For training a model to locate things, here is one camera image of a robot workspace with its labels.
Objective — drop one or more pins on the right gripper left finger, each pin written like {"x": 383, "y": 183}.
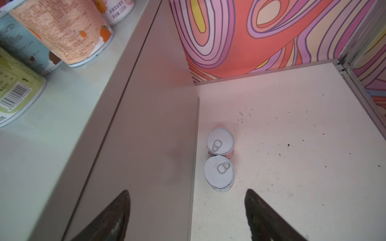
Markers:
{"x": 111, "y": 224}

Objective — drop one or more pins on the blue white labelled can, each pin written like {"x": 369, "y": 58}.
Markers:
{"x": 26, "y": 47}

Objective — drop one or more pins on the pink labelled can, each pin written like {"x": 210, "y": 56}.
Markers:
{"x": 113, "y": 11}

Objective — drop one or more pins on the peach labelled can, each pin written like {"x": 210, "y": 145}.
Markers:
{"x": 74, "y": 30}

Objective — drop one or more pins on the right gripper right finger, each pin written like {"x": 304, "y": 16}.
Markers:
{"x": 265, "y": 223}

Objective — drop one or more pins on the can row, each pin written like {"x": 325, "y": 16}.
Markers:
{"x": 219, "y": 173}
{"x": 20, "y": 87}
{"x": 220, "y": 141}

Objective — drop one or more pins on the can right row back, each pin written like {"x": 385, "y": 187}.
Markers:
{"x": 220, "y": 141}

